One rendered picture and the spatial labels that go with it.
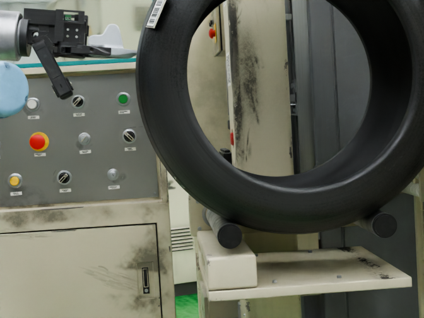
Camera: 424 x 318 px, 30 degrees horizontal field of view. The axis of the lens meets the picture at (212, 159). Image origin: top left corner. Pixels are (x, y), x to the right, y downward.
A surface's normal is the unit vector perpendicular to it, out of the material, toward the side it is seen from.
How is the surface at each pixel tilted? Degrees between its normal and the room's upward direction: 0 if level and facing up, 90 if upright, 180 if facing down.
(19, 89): 91
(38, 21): 90
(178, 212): 90
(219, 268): 90
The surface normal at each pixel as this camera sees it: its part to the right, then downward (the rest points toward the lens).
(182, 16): -0.11, -0.03
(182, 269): 0.38, 0.03
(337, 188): 0.12, 0.22
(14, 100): 0.77, 0.01
